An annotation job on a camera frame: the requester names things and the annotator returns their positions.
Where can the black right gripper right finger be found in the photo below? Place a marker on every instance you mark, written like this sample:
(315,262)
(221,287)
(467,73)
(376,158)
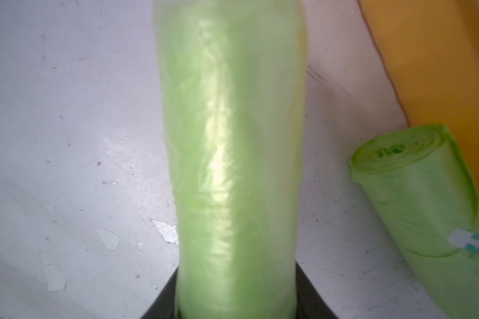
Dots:
(309,303)

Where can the light green trash bag roll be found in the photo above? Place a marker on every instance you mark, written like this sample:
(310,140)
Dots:
(232,76)

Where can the orange plastic storage box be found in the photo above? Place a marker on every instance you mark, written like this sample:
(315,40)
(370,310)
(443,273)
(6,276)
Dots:
(430,50)

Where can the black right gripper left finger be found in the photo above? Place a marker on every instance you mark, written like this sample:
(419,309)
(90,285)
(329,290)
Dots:
(164,306)

